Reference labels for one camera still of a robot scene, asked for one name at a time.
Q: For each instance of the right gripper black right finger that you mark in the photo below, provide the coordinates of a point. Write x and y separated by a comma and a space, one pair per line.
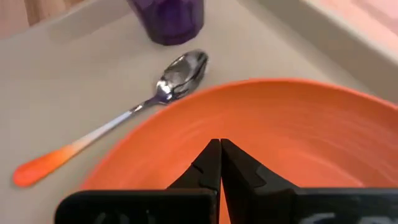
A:
248, 186

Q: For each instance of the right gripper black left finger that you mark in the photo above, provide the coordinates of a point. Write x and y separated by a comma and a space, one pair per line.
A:
199, 177

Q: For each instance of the orange plate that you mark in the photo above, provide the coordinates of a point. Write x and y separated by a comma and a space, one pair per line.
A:
311, 130

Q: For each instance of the purple faceted cup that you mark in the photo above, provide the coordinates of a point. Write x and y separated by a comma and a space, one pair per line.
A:
169, 21

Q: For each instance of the beige plastic tray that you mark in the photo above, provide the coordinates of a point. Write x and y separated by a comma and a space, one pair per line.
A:
62, 93

